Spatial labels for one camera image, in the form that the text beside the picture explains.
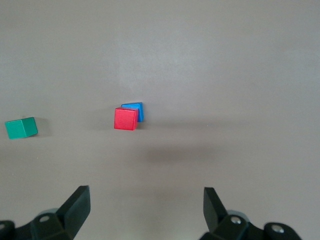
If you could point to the blue cube block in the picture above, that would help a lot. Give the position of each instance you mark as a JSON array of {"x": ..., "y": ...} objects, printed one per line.
[{"x": 140, "y": 111}]

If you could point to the red cube block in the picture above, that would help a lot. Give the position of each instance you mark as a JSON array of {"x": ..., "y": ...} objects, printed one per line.
[{"x": 125, "y": 119}]

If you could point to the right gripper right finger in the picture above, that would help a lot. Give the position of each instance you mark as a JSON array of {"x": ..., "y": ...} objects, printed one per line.
[{"x": 217, "y": 220}]

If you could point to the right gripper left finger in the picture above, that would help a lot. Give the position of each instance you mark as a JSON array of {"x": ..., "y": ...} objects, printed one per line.
[{"x": 70, "y": 217}]

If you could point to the green cube block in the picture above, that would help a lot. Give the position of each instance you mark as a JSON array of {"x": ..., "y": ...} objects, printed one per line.
[{"x": 20, "y": 128}]

